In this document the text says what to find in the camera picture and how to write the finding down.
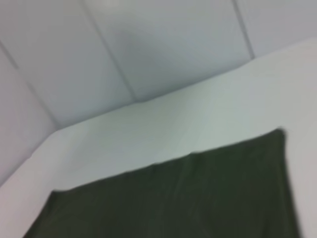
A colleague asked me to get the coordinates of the dark green FREE t-shirt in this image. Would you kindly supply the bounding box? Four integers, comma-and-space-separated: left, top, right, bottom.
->
21, 128, 303, 238

